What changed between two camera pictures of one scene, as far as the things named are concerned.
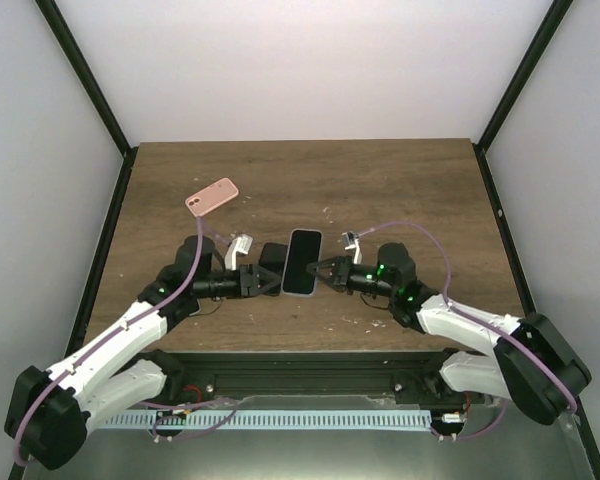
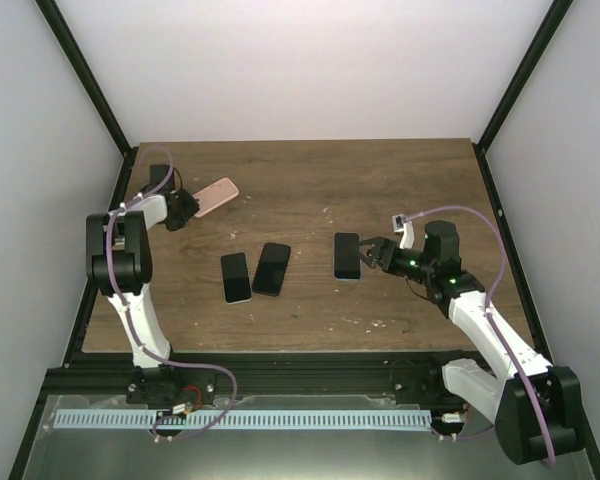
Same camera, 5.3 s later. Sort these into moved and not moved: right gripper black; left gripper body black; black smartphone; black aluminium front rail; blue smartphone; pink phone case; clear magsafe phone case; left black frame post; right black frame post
Moved: left gripper body black; right gripper black; blue smartphone; clear magsafe phone case
Not moved: black smartphone; pink phone case; right black frame post; left black frame post; black aluminium front rail
